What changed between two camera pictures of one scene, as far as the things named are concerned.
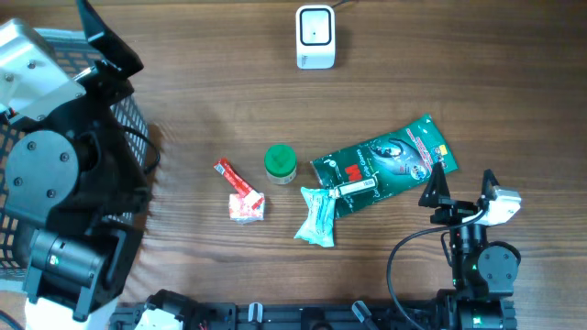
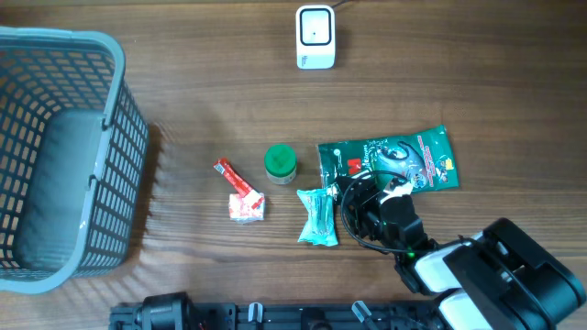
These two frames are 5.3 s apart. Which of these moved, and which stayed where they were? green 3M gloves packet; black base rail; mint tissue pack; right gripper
Moved: right gripper; green 3M gloves packet
Stayed: black base rail; mint tissue pack
